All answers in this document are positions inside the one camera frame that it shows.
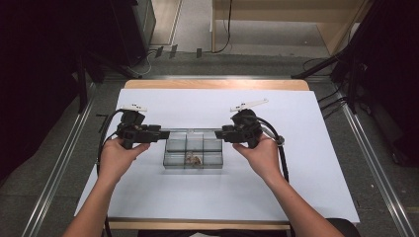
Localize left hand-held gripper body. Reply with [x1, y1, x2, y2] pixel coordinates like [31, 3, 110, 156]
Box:
[115, 103, 160, 150]

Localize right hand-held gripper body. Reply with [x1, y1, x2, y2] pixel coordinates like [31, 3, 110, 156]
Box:
[226, 97, 270, 150]

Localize clear plastic compartment box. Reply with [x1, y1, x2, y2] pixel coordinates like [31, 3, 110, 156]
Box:
[162, 127, 224, 171]

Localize beaded bracelet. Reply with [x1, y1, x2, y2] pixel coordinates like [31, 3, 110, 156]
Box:
[184, 153, 203, 168]

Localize person's left hand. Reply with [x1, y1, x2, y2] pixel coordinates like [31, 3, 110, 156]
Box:
[97, 135, 152, 186]

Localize person's right hand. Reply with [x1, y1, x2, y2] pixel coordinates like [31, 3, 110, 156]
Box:
[231, 132, 282, 183]

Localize wooden table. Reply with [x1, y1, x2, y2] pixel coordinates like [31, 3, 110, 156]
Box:
[107, 78, 310, 231]

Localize white table sheet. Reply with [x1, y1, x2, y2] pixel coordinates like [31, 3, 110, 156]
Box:
[74, 88, 361, 225]

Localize black stand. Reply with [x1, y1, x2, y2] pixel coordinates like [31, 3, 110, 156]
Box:
[74, 48, 143, 115]
[291, 33, 369, 115]

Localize person's dark clothing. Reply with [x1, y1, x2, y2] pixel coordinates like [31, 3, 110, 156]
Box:
[137, 229, 293, 237]

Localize black cabinet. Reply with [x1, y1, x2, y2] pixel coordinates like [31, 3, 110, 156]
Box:
[108, 0, 157, 67]

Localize dark curtain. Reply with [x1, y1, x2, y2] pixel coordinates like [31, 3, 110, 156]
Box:
[0, 0, 117, 186]
[332, 0, 419, 167]

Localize wooden shelf unit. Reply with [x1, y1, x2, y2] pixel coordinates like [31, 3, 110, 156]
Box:
[210, 0, 375, 57]

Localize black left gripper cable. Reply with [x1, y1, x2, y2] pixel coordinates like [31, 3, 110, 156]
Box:
[95, 109, 126, 176]

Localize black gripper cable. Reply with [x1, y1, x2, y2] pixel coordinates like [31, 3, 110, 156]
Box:
[256, 116, 292, 184]
[95, 109, 126, 176]

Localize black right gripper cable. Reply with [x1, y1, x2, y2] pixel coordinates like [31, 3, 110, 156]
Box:
[256, 116, 292, 184]

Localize white floor cable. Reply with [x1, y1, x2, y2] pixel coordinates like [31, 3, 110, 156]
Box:
[130, 48, 155, 76]

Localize metal floor rail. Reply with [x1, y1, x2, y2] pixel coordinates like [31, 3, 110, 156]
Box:
[20, 82, 97, 237]
[331, 84, 419, 237]

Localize black floor cables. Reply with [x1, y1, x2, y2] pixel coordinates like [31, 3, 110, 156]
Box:
[316, 88, 349, 120]

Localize black hanging cable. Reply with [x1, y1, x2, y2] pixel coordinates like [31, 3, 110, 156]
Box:
[211, 0, 233, 54]

